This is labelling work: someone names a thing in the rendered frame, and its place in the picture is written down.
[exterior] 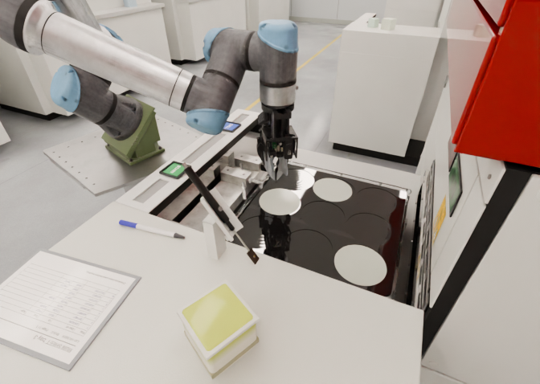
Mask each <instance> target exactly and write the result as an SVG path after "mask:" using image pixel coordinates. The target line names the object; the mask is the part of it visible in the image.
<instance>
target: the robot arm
mask: <svg viewBox="0 0 540 384"><path fill-rule="evenodd" d="M0 38H1V39H3V40H4V41H5V42H7V43H9V44H10V45H12V46H14V47H17V48H18V49H20V50H22V51H25V52H27V53H30V54H32V55H42V54H47V55H49V56H52V57H54V58H56V59H59V60H62V61H64V62H65V63H69V65H63V66H61V67H60V68H59V69H58V71H57V72H56V73H55V74H54V76H53V79H52V82H51V89H50V93H51V98H52V100H53V102H54V103H55V104H57V105H58V106H60V107H61V108H64V109H65V110H66V111H68V112H72V113H74V114H76V115H77V116H80V117H82V118H84V119H86V120H88V121H91V122H92V123H94V124H96V125H99V126H100V127H101V128H102V129H103V130H104V131H105V132H106V133H107V134H108V135H109V136H110V137H112V138H114V139H116V140H118V141H123V140H125V139H127V138H129V137H130V136H132V135H133V134H134V132H135V131H136V130H137V128H138V126H139V124H140V123H141V119H142V115H143V108H142V105H141V103H140V102H138V101H137V100H135V99H134V98H131V97H127V96H122V95H118V94H116V93H114V92H111V91H110V90H109V88H110V85H111V83H112V82H113V83H115V84H119V85H120V86H122V87H125V88H128V89H130V90H132V91H135V92H137V93H140V94H142V95H144V96H147V97H149V98H151V99H153V100H156V101H159V102H161V103H163V104H166V105H168V106H170V107H172V108H176V109H177V110H180V111H182V112H185V113H186V123H187V124H188V125H189V126H190V127H191V128H193V129H196V130H198V131H199V132H202V133H205V134H209V135H218V134H220V133H221V132H222V131H223V128H224V125H225V124H226V122H227V118H228V117H229V116H230V111H231V107H232V105H233V103H234V100H235V97H236V94H237V92H238V90H239V86H240V85H241V82H242V80H243V76H244V74H245V71H259V72H260V101H261V109H262V110H263V112H262V113H260V114H259V115H258V125H262V127H261V128H260V129H259V131H260V136H259V137H257V138H256V139H257V144H256V149H257V153H258V155H259V157H260V159H261V161H262V162H263V164H264V168H265V169H266V170H267V172H268V175H269V176H270V177H271V178H272V179H273V180H278V179H279V178H280V176H281V175H282V174H284V175H285V176H287V175H288V167H287V164H288V160H289V159H292V158H293V155H294V156H295V158H297V146H298V136H297V135H296V133H295V131H294V129H293V127H292V126H291V125H289V119H292V111H293V109H294V101H295V99H296V90H297V89H298V88H299V87H298V85H296V81H297V54H298V51H299V46H298V27H297V25H296V23H295V22H293V21H290V20H284V19H269V20H264V21H262V22H261V23H260V24H259V30H257V31H248V30H240V29H234V28H231V27H220V28H212V29H210V30H209V31H208V32H207V33H206V35H205V37H204V40H203V42H204V47H203V48H202V50H203V54H204V57H205V59H206V61H207V62H208V64H207V67H206V70H205V72H204V73H203V76H202V78H201V77H199V76H196V75H194V74H192V73H190V72H188V71H185V70H183V69H181V68H180V67H176V66H174V65H173V64H171V63H168V62H166V61H164V60H162V59H159V58H158V57H155V56H153V55H151V54H149V53H147V52H144V51H142V50H140V49H138V48H136V47H133V46H131V45H129V44H127V43H124V41H123V39H122V38H121V37H120V36H119V35H117V33H116V32H115V31H113V30H112V29H110V28H109V27H107V26H105V25H102V24H99V23H98V22H97V20H96V17H95V15H94V14H93V13H92V10H91V8H90V6H89V5H88V3H87V1H86V0H0ZM295 146H296V150H295ZM275 157H278V160H277V162H276V165H277V167H276V170H274V167H275V166H274V164H273V160H274V158H275Z"/></svg>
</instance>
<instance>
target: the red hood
mask: <svg viewBox="0 0 540 384"><path fill-rule="evenodd" d="M447 34H448V74H449V94H450V114H451V134H452V143H453V147H454V152H456V153H463V154H468V155H472V156H477V157H484V158H488V159H493V160H498V161H508V162H512V163H517V164H522V165H529V166H534V167H538V168H540V0H453V2H452V6H451V10H450V12H449V15H448V20H447Z"/></svg>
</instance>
